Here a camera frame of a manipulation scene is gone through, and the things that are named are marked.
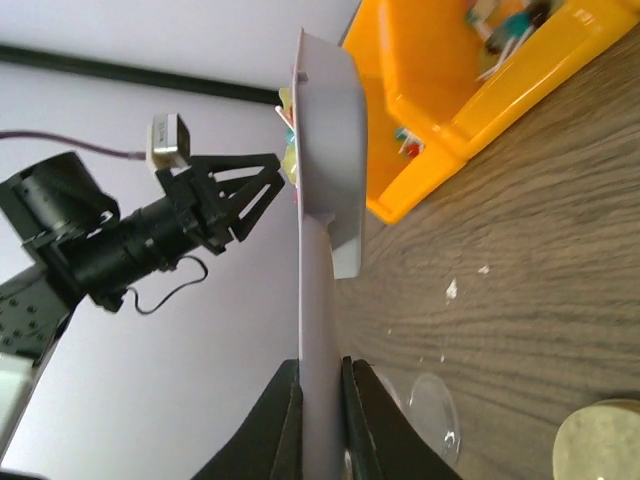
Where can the clear glass jar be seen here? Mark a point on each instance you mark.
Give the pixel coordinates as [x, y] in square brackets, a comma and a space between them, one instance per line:
[426, 402]

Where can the white candy scrap on table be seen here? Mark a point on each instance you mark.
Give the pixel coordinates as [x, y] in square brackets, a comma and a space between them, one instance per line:
[451, 291]

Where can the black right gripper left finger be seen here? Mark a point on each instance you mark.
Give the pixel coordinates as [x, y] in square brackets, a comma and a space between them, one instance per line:
[268, 444]

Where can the white slotted plastic scoop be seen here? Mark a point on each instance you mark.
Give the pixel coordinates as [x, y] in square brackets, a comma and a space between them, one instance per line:
[331, 130]

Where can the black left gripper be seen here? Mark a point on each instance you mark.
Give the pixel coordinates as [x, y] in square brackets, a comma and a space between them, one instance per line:
[198, 210]

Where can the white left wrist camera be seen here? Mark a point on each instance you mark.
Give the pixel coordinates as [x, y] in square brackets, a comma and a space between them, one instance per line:
[168, 143]

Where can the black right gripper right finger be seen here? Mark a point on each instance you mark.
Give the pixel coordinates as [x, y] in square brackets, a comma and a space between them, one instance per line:
[381, 442]

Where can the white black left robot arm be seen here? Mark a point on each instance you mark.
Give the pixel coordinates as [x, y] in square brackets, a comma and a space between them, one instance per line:
[82, 247]

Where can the orange bin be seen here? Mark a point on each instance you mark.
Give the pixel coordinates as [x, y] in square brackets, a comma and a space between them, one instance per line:
[396, 183]
[459, 73]

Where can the gold round jar lid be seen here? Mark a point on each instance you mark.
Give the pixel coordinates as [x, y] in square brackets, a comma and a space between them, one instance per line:
[600, 441]

